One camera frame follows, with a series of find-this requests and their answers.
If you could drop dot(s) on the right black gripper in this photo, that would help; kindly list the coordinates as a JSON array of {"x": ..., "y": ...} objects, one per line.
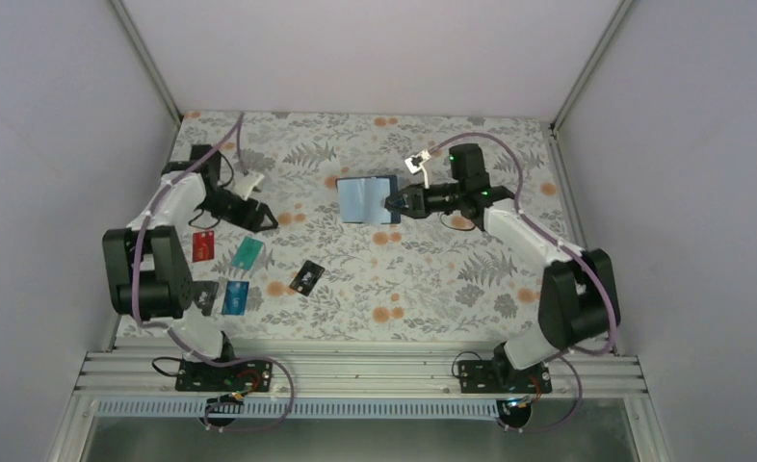
[{"x": 409, "y": 200}]

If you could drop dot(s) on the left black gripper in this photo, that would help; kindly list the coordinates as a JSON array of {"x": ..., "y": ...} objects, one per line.
[{"x": 245, "y": 212}]

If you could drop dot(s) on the teal green credit card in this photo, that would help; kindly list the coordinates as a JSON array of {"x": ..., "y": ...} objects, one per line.
[{"x": 247, "y": 254}]

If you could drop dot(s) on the blue leather card holder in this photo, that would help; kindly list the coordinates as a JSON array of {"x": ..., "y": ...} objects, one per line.
[{"x": 361, "y": 199}]

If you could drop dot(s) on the red credit card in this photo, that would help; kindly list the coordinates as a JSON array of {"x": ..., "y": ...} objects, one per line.
[{"x": 203, "y": 246}]

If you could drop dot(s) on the blue credit card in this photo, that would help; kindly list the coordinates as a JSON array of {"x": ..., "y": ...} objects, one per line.
[{"x": 235, "y": 298}]

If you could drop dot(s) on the black credit card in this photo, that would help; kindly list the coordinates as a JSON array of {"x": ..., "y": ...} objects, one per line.
[{"x": 204, "y": 295}]

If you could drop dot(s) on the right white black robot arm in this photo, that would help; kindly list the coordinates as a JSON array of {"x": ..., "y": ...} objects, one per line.
[{"x": 578, "y": 299}]

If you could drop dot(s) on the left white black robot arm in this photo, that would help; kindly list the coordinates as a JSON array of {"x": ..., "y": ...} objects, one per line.
[{"x": 148, "y": 274}]

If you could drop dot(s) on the floral patterned table mat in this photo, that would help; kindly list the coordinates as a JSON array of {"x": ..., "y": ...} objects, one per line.
[{"x": 435, "y": 279}]

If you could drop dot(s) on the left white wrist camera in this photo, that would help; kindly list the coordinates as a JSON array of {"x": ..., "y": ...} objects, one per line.
[{"x": 247, "y": 184}]

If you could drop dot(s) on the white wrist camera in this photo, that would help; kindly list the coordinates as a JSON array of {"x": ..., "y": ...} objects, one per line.
[
  {"x": 416, "y": 164},
  {"x": 247, "y": 184}
]

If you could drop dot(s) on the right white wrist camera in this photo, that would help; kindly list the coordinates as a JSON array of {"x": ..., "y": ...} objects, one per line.
[{"x": 416, "y": 164}]

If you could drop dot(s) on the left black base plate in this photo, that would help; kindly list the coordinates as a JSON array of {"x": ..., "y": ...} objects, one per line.
[{"x": 251, "y": 376}]

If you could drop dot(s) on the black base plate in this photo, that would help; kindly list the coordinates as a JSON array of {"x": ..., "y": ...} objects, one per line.
[
  {"x": 486, "y": 377},
  {"x": 251, "y": 376}
]

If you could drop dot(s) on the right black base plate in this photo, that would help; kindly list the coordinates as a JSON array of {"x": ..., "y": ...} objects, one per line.
[{"x": 486, "y": 377}]

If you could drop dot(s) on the slotted cable duct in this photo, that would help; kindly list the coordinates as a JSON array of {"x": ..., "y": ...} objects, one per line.
[{"x": 303, "y": 408}]

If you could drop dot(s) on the aluminium rail frame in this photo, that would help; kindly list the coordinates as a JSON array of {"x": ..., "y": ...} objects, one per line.
[{"x": 352, "y": 369}]

